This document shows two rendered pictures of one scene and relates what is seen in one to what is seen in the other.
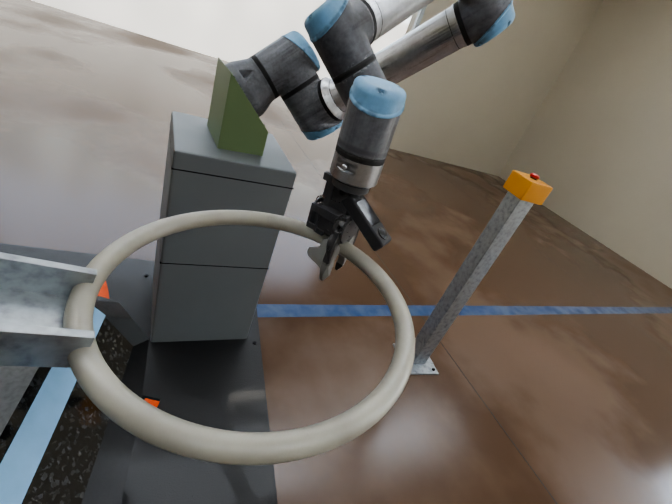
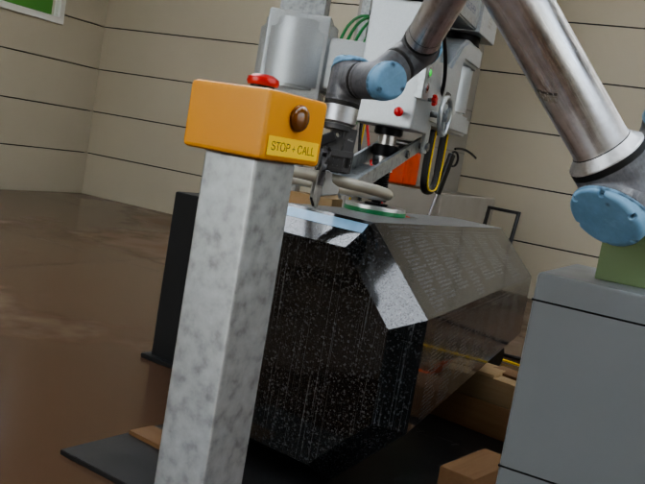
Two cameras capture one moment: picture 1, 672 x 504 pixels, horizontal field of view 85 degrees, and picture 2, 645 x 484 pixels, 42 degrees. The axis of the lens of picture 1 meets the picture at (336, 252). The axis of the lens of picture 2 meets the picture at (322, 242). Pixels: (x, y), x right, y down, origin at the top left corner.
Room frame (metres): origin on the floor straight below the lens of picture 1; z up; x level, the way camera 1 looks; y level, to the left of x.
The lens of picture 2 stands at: (2.48, -1.04, 1.02)
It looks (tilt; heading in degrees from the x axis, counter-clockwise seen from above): 6 degrees down; 149
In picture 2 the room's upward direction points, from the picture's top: 10 degrees clockwise
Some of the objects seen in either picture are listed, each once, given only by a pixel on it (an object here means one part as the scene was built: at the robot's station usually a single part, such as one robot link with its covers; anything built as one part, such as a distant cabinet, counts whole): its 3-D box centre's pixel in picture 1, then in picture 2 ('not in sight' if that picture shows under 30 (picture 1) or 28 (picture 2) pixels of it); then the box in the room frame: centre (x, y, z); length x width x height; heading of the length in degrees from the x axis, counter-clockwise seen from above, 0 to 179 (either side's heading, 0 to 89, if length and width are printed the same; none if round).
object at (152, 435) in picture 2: not in sight; (166, 442); (0.08, -0.06, 0.02); 0.25 x 0.10 x 0.01; 23
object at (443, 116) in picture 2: not in sight; (435, 114); (0.06, 0.76, 1.21); 0.15 x 0.10 x 0.15; 128
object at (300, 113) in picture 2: not in sight; (299, 118); (1.61, -0.59, 1.05); 0.03 x 0.02 x 0.03; 116
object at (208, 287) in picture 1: (212, 236); (609, 471); (1.28, 0.50, 0.43); 0.50 x 0.50 x 0.85; 33
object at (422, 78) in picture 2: not in sight; (428, 57); (0.17, 0.61, 1.38); 0.08 x 0.03 x 0.28; 128
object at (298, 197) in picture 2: not in sight; (315, 201); (-0.53, 0.67, 0.81); 0.20 x 0.10 x 0.05; 34
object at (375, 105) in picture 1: (370, 120); (347, 82); (0.65, 0.03, 1.20); 0.10 x 0.09 x 0.12; 7
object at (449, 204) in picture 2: not in sight; (422, 244); (-2.64, 2.88, 0.43); 1.30 x 0.62 x 0.86; 123
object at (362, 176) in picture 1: (354, 169); (339, 116); (0.65, 0.02, 1.11); 0.10 x 0.09 x 0.05; 159
